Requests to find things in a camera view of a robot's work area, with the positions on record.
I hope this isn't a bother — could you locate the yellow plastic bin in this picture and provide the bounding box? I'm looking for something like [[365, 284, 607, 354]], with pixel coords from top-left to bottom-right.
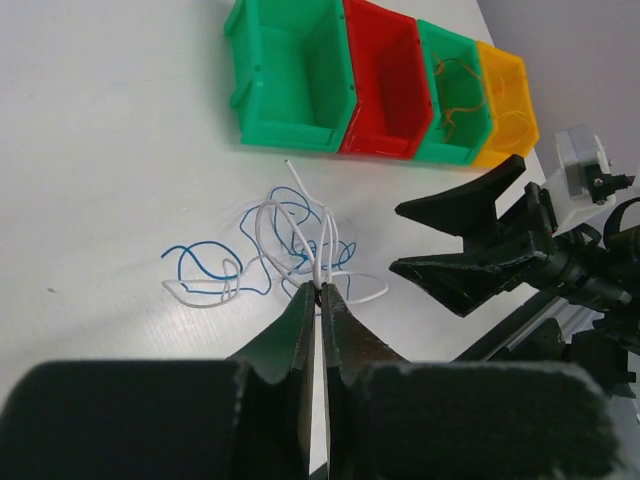
[[472, 41, 539, 169]]

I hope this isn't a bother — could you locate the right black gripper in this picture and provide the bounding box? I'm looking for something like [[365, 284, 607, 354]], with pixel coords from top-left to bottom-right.
[[389, 154, 575, 317]]

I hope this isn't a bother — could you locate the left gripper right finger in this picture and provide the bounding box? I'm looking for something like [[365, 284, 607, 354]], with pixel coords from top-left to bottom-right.
[[320, 284, 620, 479]]

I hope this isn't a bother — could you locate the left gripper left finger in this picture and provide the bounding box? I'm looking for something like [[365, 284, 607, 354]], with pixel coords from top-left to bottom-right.
[[1, 283, 317, 479]]

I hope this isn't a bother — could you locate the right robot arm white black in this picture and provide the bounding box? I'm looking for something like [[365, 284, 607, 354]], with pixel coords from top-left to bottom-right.
[[389, 154, 639, 398]]

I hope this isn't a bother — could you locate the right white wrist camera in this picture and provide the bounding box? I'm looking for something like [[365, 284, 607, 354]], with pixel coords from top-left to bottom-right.
[[542, 125, 639, 237]]

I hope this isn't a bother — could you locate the right green plastic bin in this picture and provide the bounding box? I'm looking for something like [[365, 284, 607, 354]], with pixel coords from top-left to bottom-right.
[[414, 20, 492, 166]]

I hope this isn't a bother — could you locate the left green plastic bin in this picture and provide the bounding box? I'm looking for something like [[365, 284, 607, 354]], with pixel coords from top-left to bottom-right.
[[224, 0, 357, 153]]

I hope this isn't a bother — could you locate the orange red thin wire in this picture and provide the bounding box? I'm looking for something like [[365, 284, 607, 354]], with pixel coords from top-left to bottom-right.
[[430, 52, 489, 144]]

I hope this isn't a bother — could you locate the green plastic bin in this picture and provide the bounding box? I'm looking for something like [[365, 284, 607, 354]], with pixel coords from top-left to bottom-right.
[[414, 20, 492, 166], [224, 0, 357, 153]]

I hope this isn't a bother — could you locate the red plastic bin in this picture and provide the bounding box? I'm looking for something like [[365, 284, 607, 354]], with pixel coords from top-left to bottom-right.
[[340, 1, 434, 160]]

